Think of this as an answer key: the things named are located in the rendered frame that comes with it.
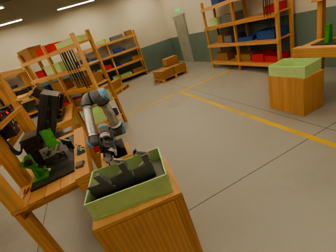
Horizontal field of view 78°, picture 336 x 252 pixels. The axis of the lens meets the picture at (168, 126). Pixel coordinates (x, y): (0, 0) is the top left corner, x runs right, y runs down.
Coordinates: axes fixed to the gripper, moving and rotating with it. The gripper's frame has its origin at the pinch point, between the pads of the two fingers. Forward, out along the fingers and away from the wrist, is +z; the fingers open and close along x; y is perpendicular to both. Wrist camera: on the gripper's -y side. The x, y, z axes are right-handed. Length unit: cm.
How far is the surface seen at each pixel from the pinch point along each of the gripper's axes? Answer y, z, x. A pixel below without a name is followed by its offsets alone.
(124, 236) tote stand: -20, 36, -41
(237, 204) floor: -144, 33, -16
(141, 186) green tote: -19.2, 18.8, -3.6
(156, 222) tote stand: -38, 37, -23
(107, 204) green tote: -3.3, 18.3, -26.2
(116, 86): -307, -700, -299
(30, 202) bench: 31, -24, -91
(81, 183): -3, -25, -64
